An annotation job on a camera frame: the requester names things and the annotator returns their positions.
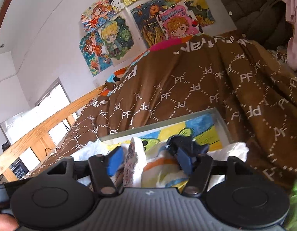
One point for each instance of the window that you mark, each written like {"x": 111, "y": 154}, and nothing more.
{"x": 49, "y": 101}

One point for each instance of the orange and yellow landscape drawing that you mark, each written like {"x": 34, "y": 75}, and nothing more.
{"x": 199, "y": 12}

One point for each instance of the white sock with pink pattern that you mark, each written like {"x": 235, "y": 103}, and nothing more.
{"x": 134, "y": 158}

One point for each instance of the pink framed blond child drawing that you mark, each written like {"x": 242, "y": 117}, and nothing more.
{"x": 178, "y": 24}

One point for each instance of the brown printed blanket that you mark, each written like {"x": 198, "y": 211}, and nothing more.
{"x": 187, "y": 81}

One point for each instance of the blond boy green drawing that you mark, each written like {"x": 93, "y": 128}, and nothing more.
{"x": 116, "y": 38}

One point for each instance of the wooden bed rail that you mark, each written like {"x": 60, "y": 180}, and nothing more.
{"x": 42, "y": 132}

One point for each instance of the magenta cloth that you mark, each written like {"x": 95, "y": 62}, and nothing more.
{"x": 165, "y": 44}

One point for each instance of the mermaid girl drawing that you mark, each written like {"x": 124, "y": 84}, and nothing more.
{"x": 95, "y": 53}

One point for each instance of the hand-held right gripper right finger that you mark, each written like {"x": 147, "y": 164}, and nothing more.
{"x": 185, "y": 161}

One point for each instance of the white cloth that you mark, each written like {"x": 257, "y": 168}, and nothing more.
{"x": 97, "y": 149}

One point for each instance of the round ceiling fixture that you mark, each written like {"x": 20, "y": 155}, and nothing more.
{"x": 2, "y": 45}

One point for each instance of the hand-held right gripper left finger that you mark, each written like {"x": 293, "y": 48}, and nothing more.
{"x": 114, "y": 161}

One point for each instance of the grey shallow tray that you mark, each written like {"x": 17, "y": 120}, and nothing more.
{"x": 223, "y": 124}

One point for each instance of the person's left hand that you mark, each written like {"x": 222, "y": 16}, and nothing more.
{"x": 4, "y": 223}

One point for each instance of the black sock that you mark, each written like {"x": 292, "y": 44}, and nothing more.
{"x": 184, "y": 143}

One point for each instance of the striped sock with yellow cuff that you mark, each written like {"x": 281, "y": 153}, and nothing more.
{"x": 160, "y": 170}

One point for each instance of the black plastic crate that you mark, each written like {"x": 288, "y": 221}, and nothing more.
{"x": 19, "y": 169}

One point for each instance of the glass jar of green stars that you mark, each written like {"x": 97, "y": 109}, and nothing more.
{"x": 296, "y": 204}

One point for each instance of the dark blue seaweed drawing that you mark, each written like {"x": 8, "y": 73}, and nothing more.
{"x": 148, "y": 21}

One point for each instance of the brown quilted jacket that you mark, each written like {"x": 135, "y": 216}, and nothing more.
{"x": 249, "y": 7}

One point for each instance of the pink garment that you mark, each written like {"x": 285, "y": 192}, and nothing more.
{"x": 294, "y": 24}

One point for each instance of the white wall socket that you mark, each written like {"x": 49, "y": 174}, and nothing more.
{"x": 96, "y": 83}

